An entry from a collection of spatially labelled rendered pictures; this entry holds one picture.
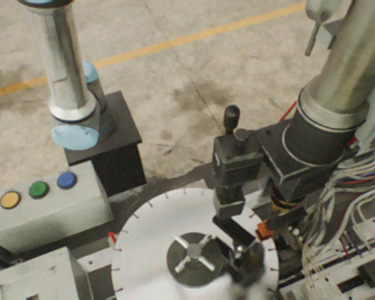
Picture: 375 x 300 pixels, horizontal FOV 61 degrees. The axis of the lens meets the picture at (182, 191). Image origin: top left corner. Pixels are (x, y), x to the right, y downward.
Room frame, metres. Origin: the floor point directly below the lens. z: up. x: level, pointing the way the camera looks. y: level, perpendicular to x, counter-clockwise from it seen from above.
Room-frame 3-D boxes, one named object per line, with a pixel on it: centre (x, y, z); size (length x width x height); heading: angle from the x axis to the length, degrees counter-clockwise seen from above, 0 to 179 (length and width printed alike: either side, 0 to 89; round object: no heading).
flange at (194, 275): (0.20, -0.02, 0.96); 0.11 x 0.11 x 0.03
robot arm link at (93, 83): (0.74, 0.28, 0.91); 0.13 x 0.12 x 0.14; 1
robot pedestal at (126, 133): (0.75, 0.28, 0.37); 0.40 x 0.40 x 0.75; 19
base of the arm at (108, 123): (0.75, 0.28, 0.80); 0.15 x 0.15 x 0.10
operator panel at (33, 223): (0.40, 0.35, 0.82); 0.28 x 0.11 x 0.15; 109
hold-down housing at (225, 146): (0.24, -0.08, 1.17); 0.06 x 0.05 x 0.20; 100
